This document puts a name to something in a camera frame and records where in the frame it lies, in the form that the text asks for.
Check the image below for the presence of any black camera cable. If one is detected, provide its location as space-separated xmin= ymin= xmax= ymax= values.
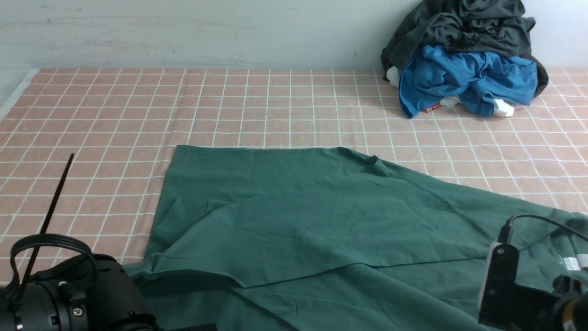
xmin=498 ymin=214 xmax=588 ymax=244

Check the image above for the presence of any pink checkered tablecloth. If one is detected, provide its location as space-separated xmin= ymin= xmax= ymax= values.
xmin=1 ymin=68 xmax=587 ymax=285

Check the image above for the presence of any blue garment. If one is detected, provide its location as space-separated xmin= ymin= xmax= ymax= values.
xmin=398 ymin=45 xmax=538 ymax=119

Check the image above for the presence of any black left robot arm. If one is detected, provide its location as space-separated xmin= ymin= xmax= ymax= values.
xmin=0 ymin=154 xmax=162 ymax=331

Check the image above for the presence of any green long-sleeved shirt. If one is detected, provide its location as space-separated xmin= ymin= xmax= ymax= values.
xmin=127 ymin=145 xmax=587 ymax=331

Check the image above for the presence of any dark grey garment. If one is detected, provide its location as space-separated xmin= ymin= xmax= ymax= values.
xmin=380 ymin=0 xmax=549 ymax=96

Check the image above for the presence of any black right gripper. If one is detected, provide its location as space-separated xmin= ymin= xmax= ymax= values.
xmin=477 ymin=242 xmax=588 ymax=331

